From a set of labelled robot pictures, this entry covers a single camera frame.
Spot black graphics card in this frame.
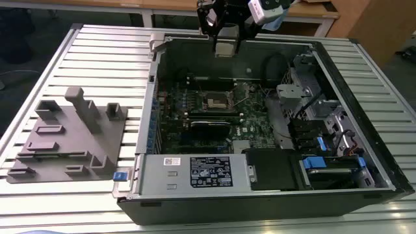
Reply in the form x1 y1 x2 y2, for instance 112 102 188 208
189 120 232 144

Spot wooden cabinet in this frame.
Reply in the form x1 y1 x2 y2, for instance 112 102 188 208
328 0 416 68

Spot blue round object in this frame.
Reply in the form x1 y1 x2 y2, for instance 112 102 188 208
21 229 63 234

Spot thick black looped cable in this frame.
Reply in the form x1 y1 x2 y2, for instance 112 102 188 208
264 52 292 82

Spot green motherboard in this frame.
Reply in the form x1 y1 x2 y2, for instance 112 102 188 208
156 78 284 156

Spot CPU socket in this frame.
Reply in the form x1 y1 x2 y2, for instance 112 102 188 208
200 90 237 114

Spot gray parts rack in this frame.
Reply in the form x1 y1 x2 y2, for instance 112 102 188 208
5 86 129 184

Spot small blue disk carrier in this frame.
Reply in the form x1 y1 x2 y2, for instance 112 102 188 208
315 136 329 151

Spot silver power supply unit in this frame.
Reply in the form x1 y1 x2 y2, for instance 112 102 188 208
137 154 253 195

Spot black plastic shroud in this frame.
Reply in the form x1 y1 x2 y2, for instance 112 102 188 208
245 148 308 191

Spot wooden desk white frame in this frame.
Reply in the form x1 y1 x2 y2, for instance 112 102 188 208
151 0 341 37
0 0 153 27

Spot black slanting cable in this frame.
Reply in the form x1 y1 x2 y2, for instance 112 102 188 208
293 89 324 120

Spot black RAM slot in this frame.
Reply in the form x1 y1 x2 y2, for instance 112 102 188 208
187 110 244 117

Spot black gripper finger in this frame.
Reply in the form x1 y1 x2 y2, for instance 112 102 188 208
211 9 231 54
233 13 245 54

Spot coloured power wires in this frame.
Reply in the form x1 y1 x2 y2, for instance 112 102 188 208
344 142 364 156

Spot black chair base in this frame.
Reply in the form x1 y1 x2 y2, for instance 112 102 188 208
395 33 416 64

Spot silver metal drive cage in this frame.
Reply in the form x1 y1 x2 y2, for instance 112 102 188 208
276 55 345 120

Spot black open PC case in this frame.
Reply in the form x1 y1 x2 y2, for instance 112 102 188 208
112 33 416 226

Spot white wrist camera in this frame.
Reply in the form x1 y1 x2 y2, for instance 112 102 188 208
248 0 284 25

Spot black disk bay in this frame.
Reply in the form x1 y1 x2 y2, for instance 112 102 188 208
287 119 331 151

